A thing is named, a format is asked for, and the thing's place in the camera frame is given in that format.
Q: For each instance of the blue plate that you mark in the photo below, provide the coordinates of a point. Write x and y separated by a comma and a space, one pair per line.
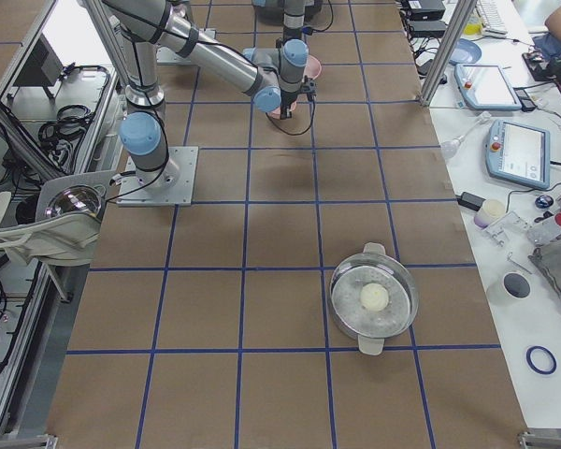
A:
465, 52

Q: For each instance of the steel steamer pot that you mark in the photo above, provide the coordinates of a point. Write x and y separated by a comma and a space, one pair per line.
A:
370, 329

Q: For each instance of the white steamed bun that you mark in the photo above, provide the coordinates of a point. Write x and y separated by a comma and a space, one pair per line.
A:
374, 297

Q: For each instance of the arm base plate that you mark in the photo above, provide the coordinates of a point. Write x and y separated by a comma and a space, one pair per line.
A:
173, 186

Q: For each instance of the pink plate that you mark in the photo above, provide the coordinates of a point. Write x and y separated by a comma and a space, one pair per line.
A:
313, 68

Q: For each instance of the near teach pendant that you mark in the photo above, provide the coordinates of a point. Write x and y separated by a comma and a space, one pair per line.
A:
518, 153

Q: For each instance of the teach pendant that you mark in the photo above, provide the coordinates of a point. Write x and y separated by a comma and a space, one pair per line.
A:
486, 87
518, 153

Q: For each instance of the aluminium frame post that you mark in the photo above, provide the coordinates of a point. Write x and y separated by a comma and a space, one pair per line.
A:
456, 25

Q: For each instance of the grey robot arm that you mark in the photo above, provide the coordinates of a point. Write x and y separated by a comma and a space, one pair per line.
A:
293, 14
147, 26

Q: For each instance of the black power adapter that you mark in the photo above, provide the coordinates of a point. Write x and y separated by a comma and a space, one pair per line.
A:
470, 201

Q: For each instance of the pink bowl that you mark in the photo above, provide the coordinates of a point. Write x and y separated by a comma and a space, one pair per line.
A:
275, 115

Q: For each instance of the white paper cup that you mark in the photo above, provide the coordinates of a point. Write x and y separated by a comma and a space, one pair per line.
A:
511, 287

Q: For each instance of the far teach pendant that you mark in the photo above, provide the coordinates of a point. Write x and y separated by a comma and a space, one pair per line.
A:
486, 87

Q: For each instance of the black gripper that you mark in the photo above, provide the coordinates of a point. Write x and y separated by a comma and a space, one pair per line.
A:
288, 98

